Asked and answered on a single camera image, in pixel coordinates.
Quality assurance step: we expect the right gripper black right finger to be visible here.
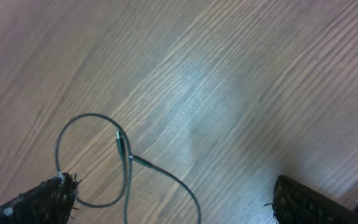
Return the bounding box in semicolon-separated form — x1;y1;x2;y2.
271;175;358;224

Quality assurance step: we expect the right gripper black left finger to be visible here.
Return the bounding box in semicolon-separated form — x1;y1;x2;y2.
0;172;80;224

